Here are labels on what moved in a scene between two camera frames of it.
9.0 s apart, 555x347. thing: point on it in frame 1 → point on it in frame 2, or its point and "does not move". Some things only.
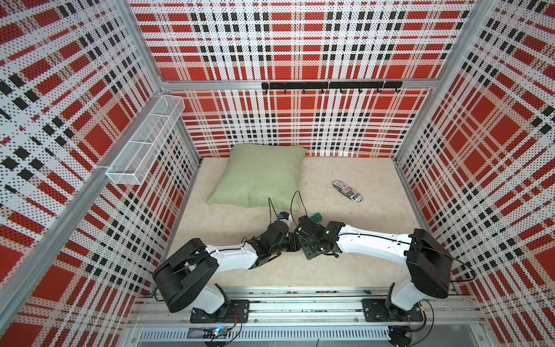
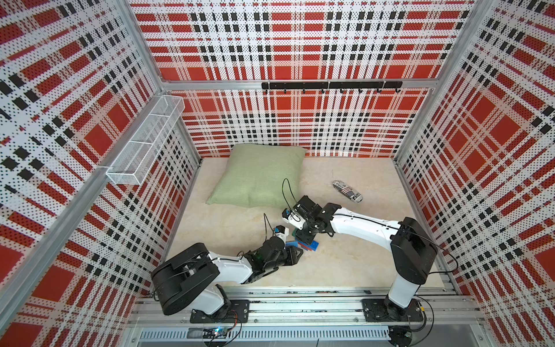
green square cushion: (257, 173) does not move
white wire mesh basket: (132, 161) does not move
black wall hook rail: (340, 85) does not move
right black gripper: (308, 254) → (300, 236)
